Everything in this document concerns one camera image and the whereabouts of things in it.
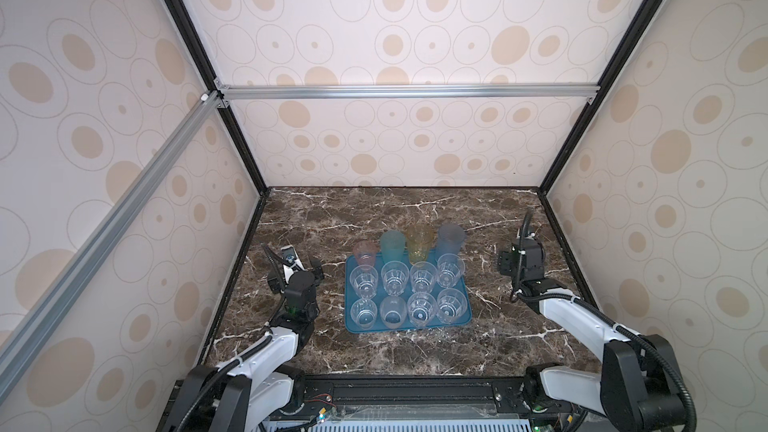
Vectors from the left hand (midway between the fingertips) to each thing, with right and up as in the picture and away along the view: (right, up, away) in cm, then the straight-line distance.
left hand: (302, 254), depth 84 cm
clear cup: (+17, -9, +8) cm, 20 cm away
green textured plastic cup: (+26, +1, +17) cm, 31 cm away
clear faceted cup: (+43, -5, +8) cm, 44 cm away
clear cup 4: (+34, -17, +3) cm, 38 cm away
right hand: (+64, 0, +5) cm, 64 cm away
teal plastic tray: (+29, -12, +6) cm, 32 cm away
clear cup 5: (+43, -16, +4) cm, 46 cm away
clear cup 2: (+26, -8, +8) cm, 28 cm away
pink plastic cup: (+16, -1, +15) cm, 22 cm away
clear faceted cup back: (+35, -7, +6) cm, 36 cm away
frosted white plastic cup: (+26, -17, +3) cm, 31 cm away
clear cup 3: (+17, -17, +3) cm, 25 cm away
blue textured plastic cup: (+44, +3, +13) cm, 47 cm away
